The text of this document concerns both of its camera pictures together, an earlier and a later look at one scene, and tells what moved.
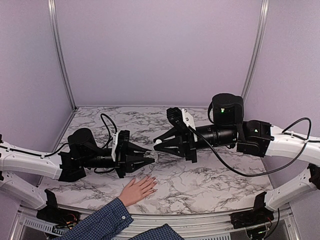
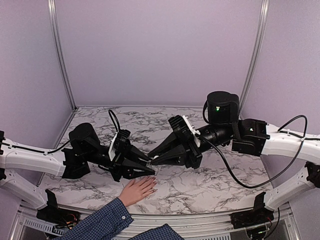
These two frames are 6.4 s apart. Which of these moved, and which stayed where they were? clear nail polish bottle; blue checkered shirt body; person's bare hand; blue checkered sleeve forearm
Moved: clear nail polish bottle
Stayed: blue checkered shirt body; blue checkered sleeve forearm; person's bare hand
